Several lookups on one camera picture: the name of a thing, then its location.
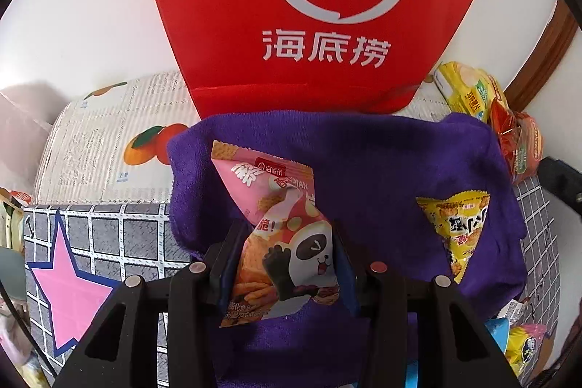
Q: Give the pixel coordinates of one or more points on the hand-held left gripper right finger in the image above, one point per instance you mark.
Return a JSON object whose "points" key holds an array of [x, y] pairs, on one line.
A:
{"points": [[346, 279]]}

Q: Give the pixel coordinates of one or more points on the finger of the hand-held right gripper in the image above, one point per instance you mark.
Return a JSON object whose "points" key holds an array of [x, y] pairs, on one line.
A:
{"points": [[557, 176]]}

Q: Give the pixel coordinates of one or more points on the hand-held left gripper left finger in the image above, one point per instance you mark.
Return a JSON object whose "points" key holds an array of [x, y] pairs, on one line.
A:
{"points": [[222, 261]]}

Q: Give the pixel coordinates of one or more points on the pink panda snack packet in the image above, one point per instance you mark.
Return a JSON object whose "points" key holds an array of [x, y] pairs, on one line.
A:
{"points": [[282, 206]]}

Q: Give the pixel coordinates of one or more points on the red paper bag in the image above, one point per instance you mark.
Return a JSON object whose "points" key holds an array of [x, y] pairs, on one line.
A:
{"points": [[218, 6]]}

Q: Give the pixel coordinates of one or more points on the red chips packet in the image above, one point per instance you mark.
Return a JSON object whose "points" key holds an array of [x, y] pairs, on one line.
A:
{"points": [[518, 142]]}

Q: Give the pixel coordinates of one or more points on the purple towel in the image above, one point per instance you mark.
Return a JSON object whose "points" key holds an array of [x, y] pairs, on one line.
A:
{"points": [[373, 170]]}

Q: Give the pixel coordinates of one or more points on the yellow triangular snack packet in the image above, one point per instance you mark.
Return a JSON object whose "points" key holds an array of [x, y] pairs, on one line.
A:
{"points": [[459, 233]]}

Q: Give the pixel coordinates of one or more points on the yellow chips packet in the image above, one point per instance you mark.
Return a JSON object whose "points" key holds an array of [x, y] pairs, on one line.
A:
{"points": [[463, 92]]}

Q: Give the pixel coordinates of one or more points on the white snack packet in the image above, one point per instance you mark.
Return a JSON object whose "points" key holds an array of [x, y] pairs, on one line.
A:
{"points": [[511, 310]]}

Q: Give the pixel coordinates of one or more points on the pink star patch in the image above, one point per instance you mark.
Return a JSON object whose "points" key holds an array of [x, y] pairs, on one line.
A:
{"points": [[72, 297]]}

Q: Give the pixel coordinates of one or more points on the blue tissue pack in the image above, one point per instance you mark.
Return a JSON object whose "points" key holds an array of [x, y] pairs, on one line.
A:
{"points": [[498, 333]]}

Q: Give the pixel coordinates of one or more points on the yellow pink snack packet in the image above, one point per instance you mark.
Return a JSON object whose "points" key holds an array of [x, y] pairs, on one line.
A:
{"points": [[523, 347]]}

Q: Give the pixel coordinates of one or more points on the orange fruit print cloth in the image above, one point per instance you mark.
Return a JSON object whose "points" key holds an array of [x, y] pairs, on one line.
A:
{"points": [[91, 142]]}

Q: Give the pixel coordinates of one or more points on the orange white packet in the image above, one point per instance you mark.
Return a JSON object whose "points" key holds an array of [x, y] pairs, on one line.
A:
{"points": [[11, 210]]}

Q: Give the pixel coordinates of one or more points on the wooden door frame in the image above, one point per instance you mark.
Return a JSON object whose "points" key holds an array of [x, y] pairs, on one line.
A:
{"points": [[545, 60]]}

